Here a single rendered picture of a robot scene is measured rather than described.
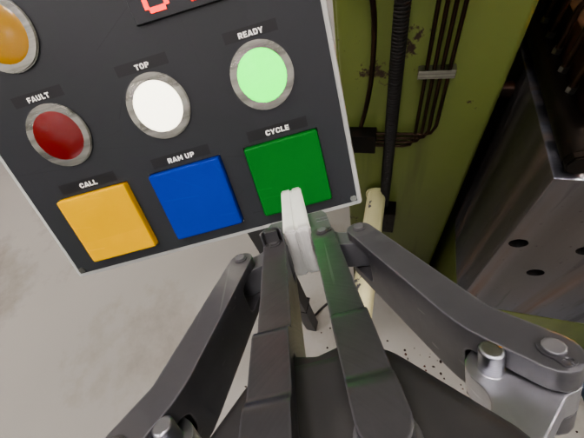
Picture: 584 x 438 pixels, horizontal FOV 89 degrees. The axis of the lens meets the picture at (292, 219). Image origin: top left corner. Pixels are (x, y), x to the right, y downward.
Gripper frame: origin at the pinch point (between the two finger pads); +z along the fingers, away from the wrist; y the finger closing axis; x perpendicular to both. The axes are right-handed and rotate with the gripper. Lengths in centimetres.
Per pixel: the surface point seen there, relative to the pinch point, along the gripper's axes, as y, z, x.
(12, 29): -18.7, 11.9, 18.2
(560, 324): 49, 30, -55
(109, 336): -102, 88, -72
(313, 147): 3.0, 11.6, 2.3
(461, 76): 29.8, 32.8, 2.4
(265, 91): -0.1, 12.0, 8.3
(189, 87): -6.7, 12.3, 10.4
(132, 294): -93, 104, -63
